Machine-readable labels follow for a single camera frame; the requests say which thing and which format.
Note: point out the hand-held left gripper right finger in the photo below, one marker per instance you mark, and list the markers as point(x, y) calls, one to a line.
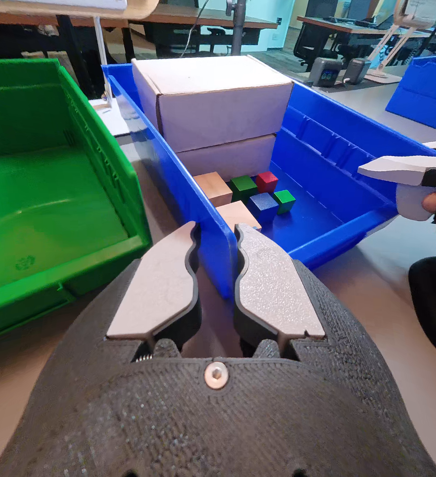
point(277, 294)

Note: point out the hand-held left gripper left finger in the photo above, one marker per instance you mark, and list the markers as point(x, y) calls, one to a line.
point(154, 294)

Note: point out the blue plastic bin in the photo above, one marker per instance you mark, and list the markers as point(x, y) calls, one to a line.
point(315, 223)
point(426, 97)

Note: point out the blue wooden cube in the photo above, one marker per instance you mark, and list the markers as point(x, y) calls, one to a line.
point(262, 207)

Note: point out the green wooden cube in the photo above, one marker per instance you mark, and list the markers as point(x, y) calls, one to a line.
point(285, 201)
point(242, 186)

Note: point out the white cardboard mailer box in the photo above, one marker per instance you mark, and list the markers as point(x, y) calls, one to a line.
point(221, 111)
point(229, 160)

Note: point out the green plastic bin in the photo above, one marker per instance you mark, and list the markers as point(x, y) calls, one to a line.
point(54, 186)

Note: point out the grey desk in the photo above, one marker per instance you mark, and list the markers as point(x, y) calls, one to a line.
point(352, 298)

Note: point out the natural wooden cube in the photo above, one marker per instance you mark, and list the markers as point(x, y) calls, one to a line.
point(212, 188)
point(236, 216)

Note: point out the wooden document stand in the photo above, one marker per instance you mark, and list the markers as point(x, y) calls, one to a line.
point(384, 77)

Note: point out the red wooden cube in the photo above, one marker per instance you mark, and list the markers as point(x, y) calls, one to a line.
point(267, 180)

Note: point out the small grey device with display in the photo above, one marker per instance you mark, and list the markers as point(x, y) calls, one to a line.
point(326, 72)

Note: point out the black office chair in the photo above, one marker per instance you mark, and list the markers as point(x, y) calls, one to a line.
point(313, 41)

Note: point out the wooden background table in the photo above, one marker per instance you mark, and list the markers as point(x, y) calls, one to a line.
point(326, 23)
point(259, 23)

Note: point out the grey metal pole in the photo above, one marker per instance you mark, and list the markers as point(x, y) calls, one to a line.
point(238, 29)

